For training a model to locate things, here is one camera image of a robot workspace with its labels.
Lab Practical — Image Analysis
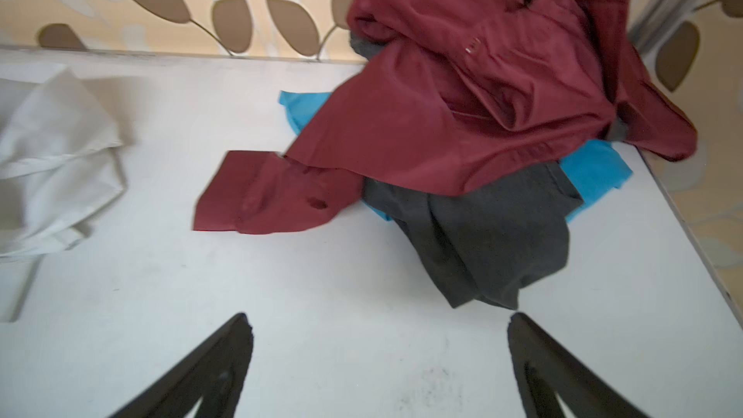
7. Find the white shirt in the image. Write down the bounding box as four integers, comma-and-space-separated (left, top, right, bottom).
1, 63, 126, 323

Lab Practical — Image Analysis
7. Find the dark grey cloth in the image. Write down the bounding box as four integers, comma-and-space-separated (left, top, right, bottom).
349, 31, 584, 311

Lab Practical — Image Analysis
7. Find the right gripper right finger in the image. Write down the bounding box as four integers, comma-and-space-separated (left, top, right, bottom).
507, 313, 645, 417

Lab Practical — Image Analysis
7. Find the teal blue cloth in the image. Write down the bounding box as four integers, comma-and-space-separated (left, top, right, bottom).
278, 91, 633, 223

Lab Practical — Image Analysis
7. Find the maroon shirt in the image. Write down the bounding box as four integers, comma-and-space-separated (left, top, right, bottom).
193, 0, 698, 234

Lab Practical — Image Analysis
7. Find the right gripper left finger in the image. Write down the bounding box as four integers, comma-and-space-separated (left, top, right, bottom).
113, 313, 255, 418

